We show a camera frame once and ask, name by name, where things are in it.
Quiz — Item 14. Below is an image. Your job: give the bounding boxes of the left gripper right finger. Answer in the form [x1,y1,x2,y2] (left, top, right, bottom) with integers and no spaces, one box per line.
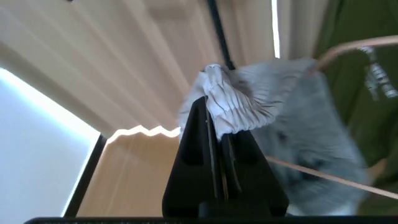
[219,129,290,218]

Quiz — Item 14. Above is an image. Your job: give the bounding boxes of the pink clothes hanger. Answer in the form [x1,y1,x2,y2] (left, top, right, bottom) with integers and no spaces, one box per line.
[265,34,398,200]

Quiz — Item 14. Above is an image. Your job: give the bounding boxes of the pale grey shorts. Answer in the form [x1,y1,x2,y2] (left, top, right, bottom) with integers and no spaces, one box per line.
[176,57,371,217]

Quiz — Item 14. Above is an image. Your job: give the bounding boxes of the window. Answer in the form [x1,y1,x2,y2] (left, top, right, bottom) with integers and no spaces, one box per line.
[0,67,108,218]

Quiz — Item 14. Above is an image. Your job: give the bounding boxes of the black clothes rack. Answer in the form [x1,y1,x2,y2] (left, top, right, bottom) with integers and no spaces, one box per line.
[206,0,236,71]

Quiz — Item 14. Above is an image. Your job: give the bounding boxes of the green long-sleeved shirt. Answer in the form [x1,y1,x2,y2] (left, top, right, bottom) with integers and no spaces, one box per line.
[312,0,398,216]

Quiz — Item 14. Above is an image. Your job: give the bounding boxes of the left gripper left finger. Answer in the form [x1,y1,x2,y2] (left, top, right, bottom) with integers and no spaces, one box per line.
[162,95,225,218]

